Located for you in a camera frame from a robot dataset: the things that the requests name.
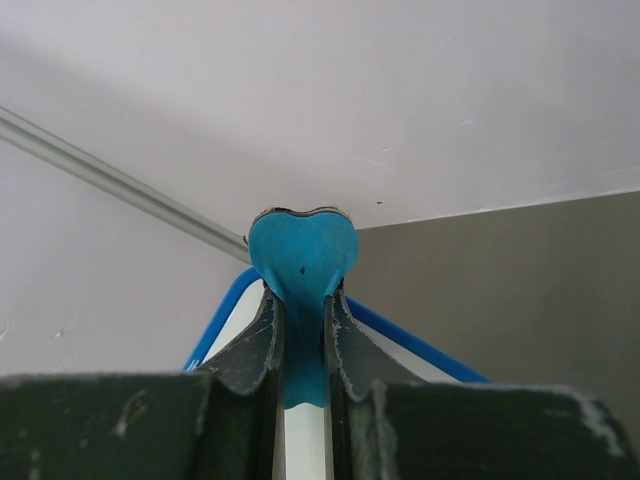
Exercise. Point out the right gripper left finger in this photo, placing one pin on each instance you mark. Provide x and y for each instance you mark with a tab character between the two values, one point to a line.
223	420

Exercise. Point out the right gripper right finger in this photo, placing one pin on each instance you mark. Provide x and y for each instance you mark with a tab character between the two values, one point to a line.
384	422

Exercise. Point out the blue framed whiteboard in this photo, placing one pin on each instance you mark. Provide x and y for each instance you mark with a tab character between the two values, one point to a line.
305	372

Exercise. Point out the blue heart-shaped eraser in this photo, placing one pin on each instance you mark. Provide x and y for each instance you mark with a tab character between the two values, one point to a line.
303	258

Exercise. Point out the left aluminium corner post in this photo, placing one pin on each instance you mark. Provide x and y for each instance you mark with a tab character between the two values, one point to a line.
53	150

